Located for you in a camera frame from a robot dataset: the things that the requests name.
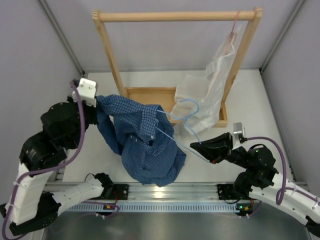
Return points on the grey slotted cable duct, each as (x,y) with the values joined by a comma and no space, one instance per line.
(157,207)

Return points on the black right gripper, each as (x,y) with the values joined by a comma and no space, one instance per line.
(216,149)

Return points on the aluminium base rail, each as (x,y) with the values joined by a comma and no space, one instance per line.
(187,192)

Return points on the blue wire hanger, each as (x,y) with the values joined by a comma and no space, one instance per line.
(184,122)

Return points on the white shirt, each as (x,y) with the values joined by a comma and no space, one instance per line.
(207,90)

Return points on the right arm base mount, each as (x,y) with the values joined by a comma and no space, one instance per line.
(230,192)

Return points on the pink wire hanger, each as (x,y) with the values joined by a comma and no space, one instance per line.
(231,33)

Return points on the aluminium frame post right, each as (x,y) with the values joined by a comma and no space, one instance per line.
(299,4)

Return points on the blue checked shirt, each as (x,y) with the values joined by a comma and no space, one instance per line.
(142,136)

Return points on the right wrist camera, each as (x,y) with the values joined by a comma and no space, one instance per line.
(239,132)

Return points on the wooden clothes rack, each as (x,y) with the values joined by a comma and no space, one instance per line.
(165,95)

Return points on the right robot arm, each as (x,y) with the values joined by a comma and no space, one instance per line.
(261,180)

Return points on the aluminium frame post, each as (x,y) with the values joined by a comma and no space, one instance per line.
(299,4)
(60,34)

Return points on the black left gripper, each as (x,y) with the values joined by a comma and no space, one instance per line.
(93,109)

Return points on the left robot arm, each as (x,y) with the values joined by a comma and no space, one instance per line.
(30,208)

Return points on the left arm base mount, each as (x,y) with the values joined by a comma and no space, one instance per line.
(117,192)

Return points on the aluminium frame post left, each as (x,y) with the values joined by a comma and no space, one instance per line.
(60,34)

